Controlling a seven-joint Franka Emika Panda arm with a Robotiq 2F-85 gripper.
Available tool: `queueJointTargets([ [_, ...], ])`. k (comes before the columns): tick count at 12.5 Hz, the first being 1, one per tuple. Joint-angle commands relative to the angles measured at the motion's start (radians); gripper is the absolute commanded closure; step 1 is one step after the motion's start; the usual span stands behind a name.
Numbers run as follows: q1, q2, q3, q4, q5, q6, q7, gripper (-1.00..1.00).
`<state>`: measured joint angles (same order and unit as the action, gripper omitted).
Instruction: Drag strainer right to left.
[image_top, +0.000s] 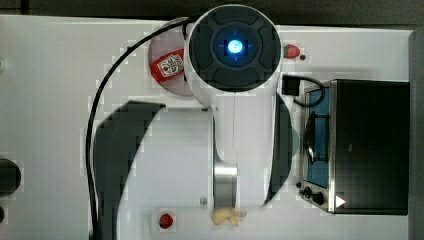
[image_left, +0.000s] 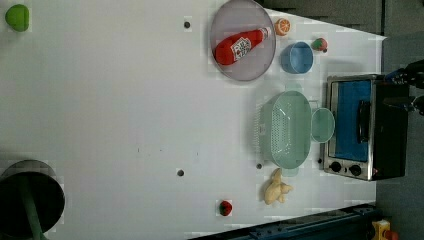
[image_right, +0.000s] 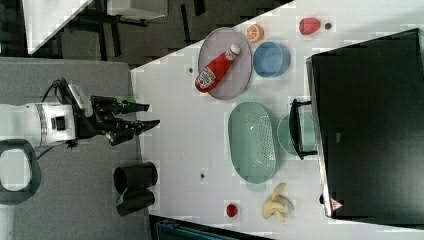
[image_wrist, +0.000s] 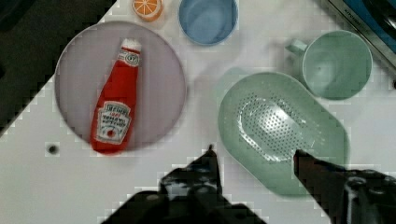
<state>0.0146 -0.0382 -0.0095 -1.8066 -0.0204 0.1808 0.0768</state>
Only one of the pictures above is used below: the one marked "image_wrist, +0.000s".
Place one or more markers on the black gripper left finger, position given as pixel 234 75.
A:
pixel 197 186

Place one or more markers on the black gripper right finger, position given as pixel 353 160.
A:
pixel 324 181

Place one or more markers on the green plastic strainer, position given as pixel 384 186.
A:
pixel 265 118

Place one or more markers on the red ketchup bottle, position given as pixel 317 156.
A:
pixel 113 117

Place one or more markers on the green mug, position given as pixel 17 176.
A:
pixel 334 66

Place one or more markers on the grey round plate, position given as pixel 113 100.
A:
pixel 86 63

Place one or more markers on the blue cup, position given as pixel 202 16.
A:
pixel 207 22

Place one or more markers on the black toaster oven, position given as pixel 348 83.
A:
pixel 374 21

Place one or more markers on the orange slice toy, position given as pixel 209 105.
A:
pixel 148 10

